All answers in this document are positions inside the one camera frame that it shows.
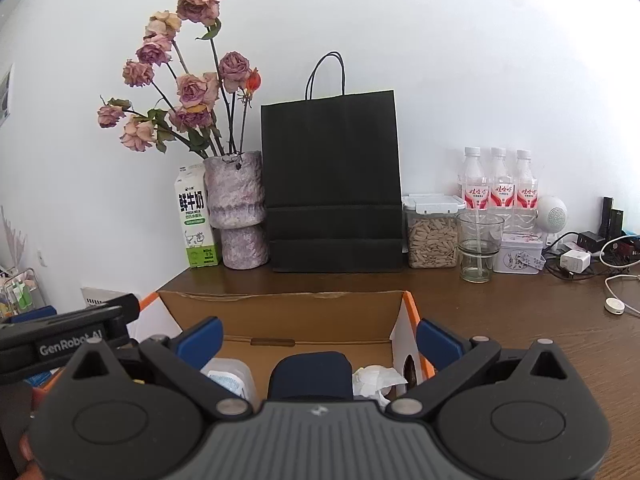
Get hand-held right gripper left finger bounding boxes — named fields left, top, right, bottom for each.
left=71, top=316, right=251, bottom=420

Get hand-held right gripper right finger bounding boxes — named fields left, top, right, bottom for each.
left=390, top=317, right=569, bottom=420

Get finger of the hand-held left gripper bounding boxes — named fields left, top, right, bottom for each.
left=102, top=294, right=140, bottom=347

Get white plastic jar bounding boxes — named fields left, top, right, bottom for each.
left=200, top=357, right=258, bottom=403

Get white tissue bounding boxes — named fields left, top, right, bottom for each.
left=351, top=365, right=408, bottom=406

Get red cardboard box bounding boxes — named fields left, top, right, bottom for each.
left=127, top=289, right=436, bottom=403

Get navy zipper pouch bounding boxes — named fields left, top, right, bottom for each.
left=267, top=351, right=353, bottom=402

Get clear seed container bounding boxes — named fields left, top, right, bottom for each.
left=401, top=192, right=466, bottom=269

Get white vented panel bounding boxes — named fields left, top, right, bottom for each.
left=80, top=286, right=125, bottom=309

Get metal storage cart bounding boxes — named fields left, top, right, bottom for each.
left=0, top=267, right=48, bottom=321

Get clear glass cup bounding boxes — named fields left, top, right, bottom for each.
left=456, top=210, right=505, bottom=283

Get white tin box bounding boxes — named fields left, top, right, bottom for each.
left=492, top=232, right=547, bottom=276

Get white green milk carton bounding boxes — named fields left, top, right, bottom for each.
left=173, top=162, right=222, bottom=269

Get purple ceramic vase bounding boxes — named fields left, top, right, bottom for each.
left=202, top=150, right=271, bottom=269

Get white charger adapter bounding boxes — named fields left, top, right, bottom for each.
left=560, top=250, right=591, bottom=275

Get white round speaker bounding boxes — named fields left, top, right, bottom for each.
left=535, top=195, right=569, bottom=248

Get black power strip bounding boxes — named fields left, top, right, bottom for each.
left=575, top=230, right=640, bottom=262

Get black paper bag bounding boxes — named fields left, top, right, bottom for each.
left=260, top=51, right=405, bottom=274

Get black upright device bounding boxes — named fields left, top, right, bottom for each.
left=601, top=196, right=625, bottom=238

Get dried pink roses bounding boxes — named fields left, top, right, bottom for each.
left=96, top=0, right=263, bottom=161

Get white wall unit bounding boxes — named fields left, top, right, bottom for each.
left=0, top=62, right=15, bottom=123

